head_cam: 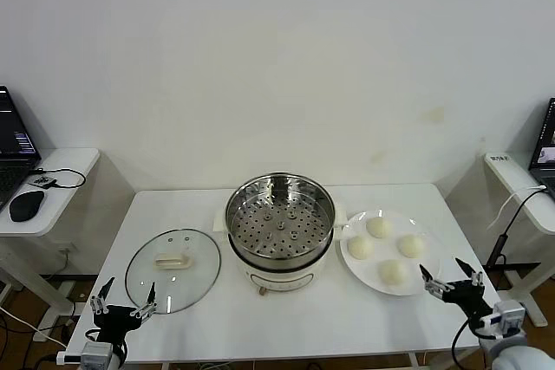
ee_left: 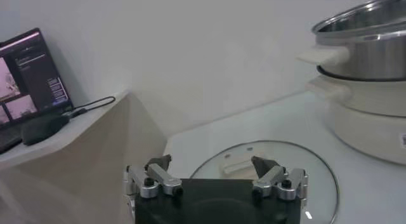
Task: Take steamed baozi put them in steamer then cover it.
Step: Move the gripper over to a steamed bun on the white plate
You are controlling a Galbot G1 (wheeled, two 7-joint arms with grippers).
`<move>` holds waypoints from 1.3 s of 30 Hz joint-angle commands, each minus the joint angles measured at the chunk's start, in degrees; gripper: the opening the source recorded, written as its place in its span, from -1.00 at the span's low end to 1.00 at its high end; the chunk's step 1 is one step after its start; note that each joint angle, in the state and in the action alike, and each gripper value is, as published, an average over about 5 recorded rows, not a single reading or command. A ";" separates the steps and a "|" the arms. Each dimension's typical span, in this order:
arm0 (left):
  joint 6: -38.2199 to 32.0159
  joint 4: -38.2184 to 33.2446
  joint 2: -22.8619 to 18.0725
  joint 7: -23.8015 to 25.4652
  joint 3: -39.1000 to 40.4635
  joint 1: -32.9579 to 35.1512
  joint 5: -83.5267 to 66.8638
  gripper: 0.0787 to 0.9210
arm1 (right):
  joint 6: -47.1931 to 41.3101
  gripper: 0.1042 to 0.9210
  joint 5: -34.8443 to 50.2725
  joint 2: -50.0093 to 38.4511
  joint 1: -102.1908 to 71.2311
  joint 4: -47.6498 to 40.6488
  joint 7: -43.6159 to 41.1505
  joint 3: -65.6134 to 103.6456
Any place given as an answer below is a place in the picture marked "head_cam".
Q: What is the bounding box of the white steamed baozi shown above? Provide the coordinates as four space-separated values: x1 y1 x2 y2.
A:
366 217 392 240
397 234 427 259
347 235 375 261
378 259 409 288

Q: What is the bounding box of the white side table with mouse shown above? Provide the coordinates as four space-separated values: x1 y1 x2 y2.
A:
0 147 135 319

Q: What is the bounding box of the steel perforated steamer basket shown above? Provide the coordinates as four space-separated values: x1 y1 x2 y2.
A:
225 172 337 261

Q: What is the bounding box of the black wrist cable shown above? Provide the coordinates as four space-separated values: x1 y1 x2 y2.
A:
449 320 482 370
83 328 130 366

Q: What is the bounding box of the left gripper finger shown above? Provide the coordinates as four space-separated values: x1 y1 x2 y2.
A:
129 282 157 323
89 276 116 315

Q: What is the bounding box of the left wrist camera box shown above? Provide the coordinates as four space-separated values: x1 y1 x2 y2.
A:
81 341 110 367

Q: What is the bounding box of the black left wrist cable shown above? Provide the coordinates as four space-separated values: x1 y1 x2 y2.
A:
83 328 130 366

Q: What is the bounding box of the white side table with label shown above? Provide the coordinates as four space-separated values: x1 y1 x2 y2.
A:
446 151 555 328

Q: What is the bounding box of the white thin cable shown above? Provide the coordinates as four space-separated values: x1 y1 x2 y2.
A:
486 185 548 232

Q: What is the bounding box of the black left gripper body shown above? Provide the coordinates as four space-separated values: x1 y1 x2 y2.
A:
92 304 142 345

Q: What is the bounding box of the black laptop with video screen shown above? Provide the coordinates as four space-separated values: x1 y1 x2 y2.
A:
529 97 555 196

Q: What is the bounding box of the black laptop with code screen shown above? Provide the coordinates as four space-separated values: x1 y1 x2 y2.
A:
0 85 43 211

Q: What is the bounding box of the cream electric pot base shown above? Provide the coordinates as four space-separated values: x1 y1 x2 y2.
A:
212 203 348 297

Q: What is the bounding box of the black computer mouse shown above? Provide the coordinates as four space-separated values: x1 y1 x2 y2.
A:
9 190 47 223

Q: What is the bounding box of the black cable with adapter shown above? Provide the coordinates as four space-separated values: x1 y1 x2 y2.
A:
485 190 555 269

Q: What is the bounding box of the white round plate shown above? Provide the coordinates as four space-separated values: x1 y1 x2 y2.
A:
339 209 443 297

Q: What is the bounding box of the glass lid with cream handle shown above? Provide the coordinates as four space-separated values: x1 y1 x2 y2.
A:
124 226 223 315

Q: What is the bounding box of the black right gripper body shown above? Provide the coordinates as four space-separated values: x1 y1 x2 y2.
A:
443 281 496 324

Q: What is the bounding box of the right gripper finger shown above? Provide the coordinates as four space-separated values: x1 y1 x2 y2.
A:
454 256 485 289
418 263 453 298

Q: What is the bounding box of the white floor cable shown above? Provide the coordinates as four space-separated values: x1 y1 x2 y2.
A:
0 304 70 350

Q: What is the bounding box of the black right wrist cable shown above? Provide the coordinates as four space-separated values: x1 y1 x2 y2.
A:
449 320 482 370

